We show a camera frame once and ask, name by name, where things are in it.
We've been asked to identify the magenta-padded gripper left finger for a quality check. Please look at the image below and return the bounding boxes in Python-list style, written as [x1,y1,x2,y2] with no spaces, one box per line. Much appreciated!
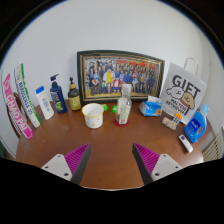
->
[40,143,92,186]

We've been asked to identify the white cup with yellow rim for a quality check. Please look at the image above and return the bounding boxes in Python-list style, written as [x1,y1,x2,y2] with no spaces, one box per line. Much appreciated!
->
[81,102,105,130]

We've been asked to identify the yellow and black pump bottle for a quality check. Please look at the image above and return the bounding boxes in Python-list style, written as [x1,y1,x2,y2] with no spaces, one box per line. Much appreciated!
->
[67,76,83,112]

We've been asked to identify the blue detergent bottle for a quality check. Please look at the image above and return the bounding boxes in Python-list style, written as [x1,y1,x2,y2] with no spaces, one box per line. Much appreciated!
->
[183,103,211,144]

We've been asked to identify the blue tissue pack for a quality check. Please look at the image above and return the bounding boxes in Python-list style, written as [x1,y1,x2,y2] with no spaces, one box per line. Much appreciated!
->
[138,95,164,118]

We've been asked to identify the orange-tipped white sticks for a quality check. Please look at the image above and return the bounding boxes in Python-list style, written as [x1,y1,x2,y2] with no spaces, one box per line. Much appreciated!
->
[172,111,184,125]

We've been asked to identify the tall white and green box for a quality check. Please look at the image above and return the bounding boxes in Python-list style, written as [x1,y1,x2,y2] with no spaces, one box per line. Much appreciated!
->
[13,63,42,129]

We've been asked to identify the white bottle with blue cap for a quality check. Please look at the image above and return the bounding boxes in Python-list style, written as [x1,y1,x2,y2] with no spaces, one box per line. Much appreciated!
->
[35,85,56,121]

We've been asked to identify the clear plastic water bottle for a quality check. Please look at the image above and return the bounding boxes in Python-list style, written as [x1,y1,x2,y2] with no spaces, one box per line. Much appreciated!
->
[115,83,133,126]

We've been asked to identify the framed group picture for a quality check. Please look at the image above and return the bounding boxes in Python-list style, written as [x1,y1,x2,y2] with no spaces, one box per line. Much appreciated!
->
[76,49,166,107]

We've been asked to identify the white paper gift bag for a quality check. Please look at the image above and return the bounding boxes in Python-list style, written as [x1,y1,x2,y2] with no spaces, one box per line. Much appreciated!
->
[158,57,208,126]

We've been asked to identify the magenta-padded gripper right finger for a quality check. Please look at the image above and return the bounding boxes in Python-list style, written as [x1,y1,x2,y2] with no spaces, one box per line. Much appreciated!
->
[132,143,184,186]

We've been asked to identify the tall pink box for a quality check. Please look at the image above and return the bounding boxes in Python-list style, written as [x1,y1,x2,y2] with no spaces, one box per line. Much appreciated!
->
[1,73,35,140]

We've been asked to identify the white radiator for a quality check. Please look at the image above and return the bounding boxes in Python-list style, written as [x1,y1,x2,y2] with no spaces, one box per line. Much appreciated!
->
[202,133,224,163]

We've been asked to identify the dark blue pump bottle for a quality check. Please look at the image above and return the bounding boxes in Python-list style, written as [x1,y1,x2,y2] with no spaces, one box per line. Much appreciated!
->
[49,73,68,115]

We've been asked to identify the floral patterned packet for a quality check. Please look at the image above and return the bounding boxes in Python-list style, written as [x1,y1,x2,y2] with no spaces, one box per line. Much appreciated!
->
[161,116,178,132]

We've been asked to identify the white remote control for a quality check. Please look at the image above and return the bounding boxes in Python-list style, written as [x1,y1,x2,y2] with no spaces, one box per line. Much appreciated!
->
[178,133,194,154]

